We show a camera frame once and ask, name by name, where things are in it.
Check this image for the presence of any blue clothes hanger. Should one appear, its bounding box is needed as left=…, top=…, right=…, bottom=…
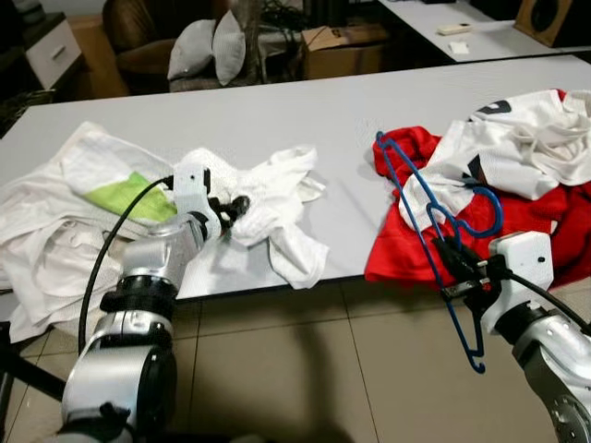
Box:
left=374, top=131, right=506, bottom=375

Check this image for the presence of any wooden speaker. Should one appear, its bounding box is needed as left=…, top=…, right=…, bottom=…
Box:
left=513, top=0, right=591, bottom=48

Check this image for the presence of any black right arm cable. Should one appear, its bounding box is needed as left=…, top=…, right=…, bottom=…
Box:
left=503, top=270, right=591, bottom=333

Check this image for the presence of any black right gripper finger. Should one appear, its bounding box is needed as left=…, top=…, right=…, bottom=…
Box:
left=442, top=233, right=479, bottom=270
left=432, top=238, right=463, bottom=278

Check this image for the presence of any grey pillow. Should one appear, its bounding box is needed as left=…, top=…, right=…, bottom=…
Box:
left=212, top=9, right=248, bottom=87
left=168, top=18, right=220, bottom=82

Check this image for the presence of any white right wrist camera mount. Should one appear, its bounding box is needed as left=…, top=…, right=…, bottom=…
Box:
left=480, top=231, right=556, bottom=335

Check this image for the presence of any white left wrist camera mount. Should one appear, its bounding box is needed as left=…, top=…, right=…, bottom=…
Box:
left=172, top=163, right=223, bottom=243

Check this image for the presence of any white shirt with black print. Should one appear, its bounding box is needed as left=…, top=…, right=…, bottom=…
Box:
left=397, top=90, right=591, bottom=232

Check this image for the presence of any white drawer unit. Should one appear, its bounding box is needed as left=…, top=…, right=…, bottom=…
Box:
left=23, top=17, right=86, bottom=91

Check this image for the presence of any black table leg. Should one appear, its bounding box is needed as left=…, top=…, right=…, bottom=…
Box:
left=0, top=349, right=67, bottom=402

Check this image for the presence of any red garment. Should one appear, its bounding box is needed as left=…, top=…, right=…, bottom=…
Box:
left=503, top=180, right=591, bottom=289
left=363, top=126, right=555, bottom=287

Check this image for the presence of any white textured shirt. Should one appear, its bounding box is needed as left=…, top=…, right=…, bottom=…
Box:
left=175, top=145, right=329, bottom=290

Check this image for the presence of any grey curtain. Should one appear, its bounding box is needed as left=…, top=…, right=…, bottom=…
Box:
left=231, top=0, right=271, bottom=79

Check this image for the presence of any brown armchair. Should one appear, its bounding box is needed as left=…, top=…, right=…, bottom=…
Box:
left=100, top=0, right=232, bottom=93

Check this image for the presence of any brown wooden cabinet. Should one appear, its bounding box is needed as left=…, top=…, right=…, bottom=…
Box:
left=69, top=14, right=130, bottom=100

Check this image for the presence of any white shirt with green print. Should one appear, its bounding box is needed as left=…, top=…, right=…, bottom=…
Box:
left=0, top=120, right=199, bottom=344

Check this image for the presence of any white desk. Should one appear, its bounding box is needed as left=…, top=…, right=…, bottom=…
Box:
left=377, top=0, right=591, bottom=66

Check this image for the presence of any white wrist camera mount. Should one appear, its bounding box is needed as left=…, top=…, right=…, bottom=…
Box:
left=480, top=231, right=556, bottom=335
left=172, top=163, right=223, bottom=243

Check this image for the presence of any cardboard box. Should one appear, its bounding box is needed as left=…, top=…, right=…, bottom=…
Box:
left=300, top=23, right=391, bottom=80

